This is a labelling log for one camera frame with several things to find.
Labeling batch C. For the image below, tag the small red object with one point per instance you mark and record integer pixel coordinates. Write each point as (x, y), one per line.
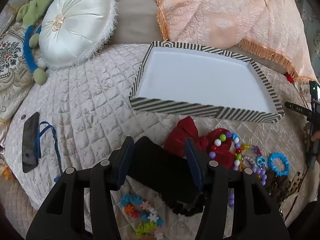
(290, 78)

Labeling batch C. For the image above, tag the white round satin cushion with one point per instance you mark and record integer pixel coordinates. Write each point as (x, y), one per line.
(75, 22)

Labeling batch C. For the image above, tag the black smartphone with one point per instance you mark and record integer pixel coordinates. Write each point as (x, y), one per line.
(30, 142)

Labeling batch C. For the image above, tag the orange patterned cloth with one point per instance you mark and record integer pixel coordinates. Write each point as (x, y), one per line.
(5, 172)

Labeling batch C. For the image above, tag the peach fringed blanket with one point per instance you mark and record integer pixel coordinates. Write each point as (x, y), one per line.
(212, 10)

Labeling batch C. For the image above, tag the green and blue plush toy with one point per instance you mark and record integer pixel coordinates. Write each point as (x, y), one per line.
(32, 10)

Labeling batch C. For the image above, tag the beige upholstered headboard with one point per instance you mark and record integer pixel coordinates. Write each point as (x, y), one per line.
(135, 12)

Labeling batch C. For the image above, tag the beige floral pillow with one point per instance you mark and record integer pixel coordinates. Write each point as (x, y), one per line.
(303, 90)

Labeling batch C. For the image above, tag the striped cardboard box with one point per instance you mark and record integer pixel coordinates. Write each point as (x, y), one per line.
(200, 80)

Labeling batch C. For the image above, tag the person's right hand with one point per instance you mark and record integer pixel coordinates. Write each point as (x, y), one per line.
(316, 136)

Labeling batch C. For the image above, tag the leopard print scrunchie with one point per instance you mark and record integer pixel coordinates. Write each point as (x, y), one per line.
(297, 181)

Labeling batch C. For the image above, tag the red satin bow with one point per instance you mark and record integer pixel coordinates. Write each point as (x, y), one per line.
(180, 135)

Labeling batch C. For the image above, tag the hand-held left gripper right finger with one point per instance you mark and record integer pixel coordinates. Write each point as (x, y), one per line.
(193, 160)

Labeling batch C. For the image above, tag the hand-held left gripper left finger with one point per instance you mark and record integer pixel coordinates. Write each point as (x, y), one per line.
(122, 165)

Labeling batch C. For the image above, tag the black knit headband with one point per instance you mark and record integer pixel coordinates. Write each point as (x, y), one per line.
(160, 170)

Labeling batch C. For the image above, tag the cream quilted bedspread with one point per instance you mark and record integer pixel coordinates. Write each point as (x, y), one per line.
(87, 100)

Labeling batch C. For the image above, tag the floral tapestry cushion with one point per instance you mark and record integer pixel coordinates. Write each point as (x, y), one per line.
(12, 62)

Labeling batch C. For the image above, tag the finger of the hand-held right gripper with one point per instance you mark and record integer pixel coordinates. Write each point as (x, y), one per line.
(297, 108)

